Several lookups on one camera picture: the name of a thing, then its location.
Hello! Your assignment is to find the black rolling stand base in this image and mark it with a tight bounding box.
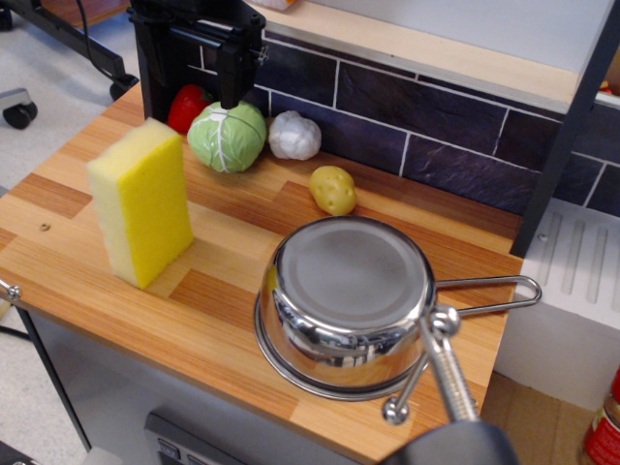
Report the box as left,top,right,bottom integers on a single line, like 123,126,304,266
1,1,139,101

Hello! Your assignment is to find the yellow toy potato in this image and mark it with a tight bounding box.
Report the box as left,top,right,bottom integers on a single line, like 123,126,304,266
309,166,357,216

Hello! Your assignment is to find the grey oven control panel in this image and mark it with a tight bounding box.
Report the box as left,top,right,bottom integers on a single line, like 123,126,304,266
144,413,241,465

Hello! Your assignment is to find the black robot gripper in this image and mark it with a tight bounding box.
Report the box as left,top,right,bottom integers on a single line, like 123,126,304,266
131,1,267,109

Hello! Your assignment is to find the grey caster wheel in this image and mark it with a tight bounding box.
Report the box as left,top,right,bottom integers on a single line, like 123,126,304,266
1,88,38,130

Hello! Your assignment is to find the white toy garlic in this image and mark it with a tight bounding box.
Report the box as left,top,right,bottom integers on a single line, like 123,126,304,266
268,110,322,161

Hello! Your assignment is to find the black vertical frame post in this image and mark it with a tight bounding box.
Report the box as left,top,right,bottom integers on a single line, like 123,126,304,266
510,0,619,258

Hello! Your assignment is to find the upside-down stainless steel pot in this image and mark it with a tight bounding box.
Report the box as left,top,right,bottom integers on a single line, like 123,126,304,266
254,216,542,401

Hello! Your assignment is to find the green toy cabbage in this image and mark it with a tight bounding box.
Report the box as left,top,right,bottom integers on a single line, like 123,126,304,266
187,102,267,173

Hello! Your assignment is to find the red toy pepper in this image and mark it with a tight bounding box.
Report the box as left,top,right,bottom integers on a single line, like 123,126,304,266
168,84,214,134

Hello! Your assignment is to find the metal knob at table edge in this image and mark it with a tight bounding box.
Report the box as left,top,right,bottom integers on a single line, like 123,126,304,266
0,280,22,301

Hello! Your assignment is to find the yellow rectangular sponge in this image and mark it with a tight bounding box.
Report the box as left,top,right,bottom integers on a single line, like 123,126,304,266
86,118,194,289

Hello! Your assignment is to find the white ribbed sink drainer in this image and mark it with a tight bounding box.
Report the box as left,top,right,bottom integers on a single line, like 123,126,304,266
521,199,620,329

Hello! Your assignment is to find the red labelled spice jar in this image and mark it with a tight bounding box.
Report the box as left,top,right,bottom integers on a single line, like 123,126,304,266
579,371,619,465

